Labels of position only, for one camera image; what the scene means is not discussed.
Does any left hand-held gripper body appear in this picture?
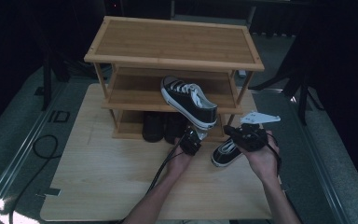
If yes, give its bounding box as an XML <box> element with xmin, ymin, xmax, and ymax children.
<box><xmin>178</xmin><ymin>126</ymin><xmax>208</xmax><ymax>157</ymax></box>

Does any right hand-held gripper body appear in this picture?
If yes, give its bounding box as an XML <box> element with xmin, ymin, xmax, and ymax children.
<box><xmin>234</xmin><ymin>111</ymin><xmax>282</xmax><ymax>153</ymax></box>

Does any black slip-on shoe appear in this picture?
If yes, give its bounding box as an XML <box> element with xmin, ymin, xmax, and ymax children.
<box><xmin>142</xmin><ymin>111</ymin><xmax>166</xmax><ymax>144</ymax></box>
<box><xmin>163</xmin><ymin>112</ymin><xmax>189</xmax><ymax>145</ymax></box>

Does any black white canvas sneaker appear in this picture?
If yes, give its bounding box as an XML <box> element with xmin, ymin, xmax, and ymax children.
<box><xmin>160</xmin><ymin>75</ymin><xmax>218</xmax><ymax>131</ymax></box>
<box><xmin>211</xmin><ymin>138</ymin><xmax>243</xmax><ymax>168</ymax></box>

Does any wooden shoe rack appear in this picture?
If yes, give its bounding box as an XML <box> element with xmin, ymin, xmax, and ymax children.
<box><xmin>83</xmin><ymin>16</ymin><xmax>266</xmax><ymax>144</ymax></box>

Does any person's left hand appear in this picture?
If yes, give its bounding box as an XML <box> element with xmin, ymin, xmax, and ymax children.
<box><xmin>167</xmin><ymin>139</ymin><xmax>195</xmax><ymax>185</ymax></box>

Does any person's right hand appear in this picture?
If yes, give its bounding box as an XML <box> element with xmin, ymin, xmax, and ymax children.
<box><xmin>237</xmin><ymin>132</ymin><xmax>281</xmax><ymax>185</ymax></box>

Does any black metal stand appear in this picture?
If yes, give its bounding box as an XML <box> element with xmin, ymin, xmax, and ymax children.
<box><xmin>41</xmin><ymin>46</ymin><xmax>73</xmax><ymax>111</ymax></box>
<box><xmin>250</xmin><ymin>46</ymin><xmax>324</xmax><ymax>125</ymax></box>

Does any black tape strip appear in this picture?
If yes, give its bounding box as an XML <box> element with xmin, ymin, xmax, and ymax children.
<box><xmin>35</xmin><ymin>187</ymin><xmax>62</xmax><ymax>199</ymax></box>

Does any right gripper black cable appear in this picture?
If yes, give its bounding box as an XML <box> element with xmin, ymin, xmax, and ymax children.
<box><xmin>265</xmin><ymin>132</ymin><xmax>283</xmax><ymax>176</ymax></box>

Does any black floor cable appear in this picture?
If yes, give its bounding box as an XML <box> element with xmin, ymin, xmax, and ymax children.
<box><xmin>8</xmin><ymin>133</ymin><xmax>60</xmax><ymax>224</ymax></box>

